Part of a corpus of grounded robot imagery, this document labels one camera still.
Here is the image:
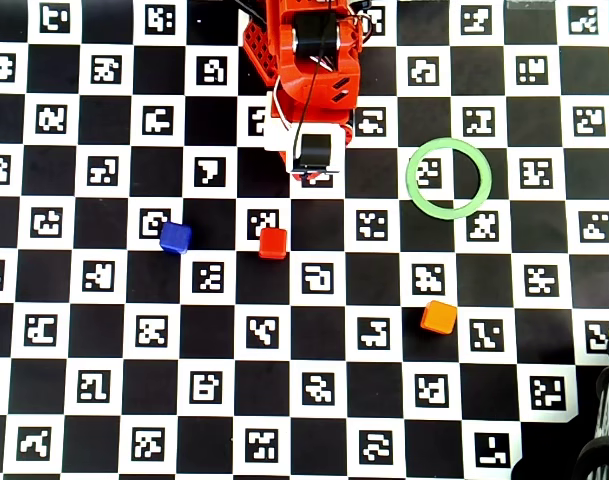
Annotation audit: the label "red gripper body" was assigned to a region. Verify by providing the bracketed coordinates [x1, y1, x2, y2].
[272, 47, 361, 140]

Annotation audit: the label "red cube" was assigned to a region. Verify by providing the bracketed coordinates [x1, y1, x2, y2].
[257, 227, 289, 261]

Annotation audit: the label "blue cube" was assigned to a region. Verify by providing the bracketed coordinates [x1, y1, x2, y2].
[158, 221, 193, 256]

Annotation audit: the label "orange cube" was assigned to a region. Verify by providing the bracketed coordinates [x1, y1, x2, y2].
[419, 299, 459, 335]

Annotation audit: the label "black white marker checkerboard mat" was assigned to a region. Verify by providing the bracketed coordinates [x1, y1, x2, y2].
[0, 0, 609, 480]

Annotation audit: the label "black flexible coiled holder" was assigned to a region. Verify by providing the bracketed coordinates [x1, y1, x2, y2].
[576, 364, 609, 480]

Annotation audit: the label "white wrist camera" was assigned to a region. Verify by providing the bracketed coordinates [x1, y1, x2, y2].
[262, 92, 346, 176]

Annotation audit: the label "green ring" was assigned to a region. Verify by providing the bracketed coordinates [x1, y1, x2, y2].
[405, 138, 494, 221]

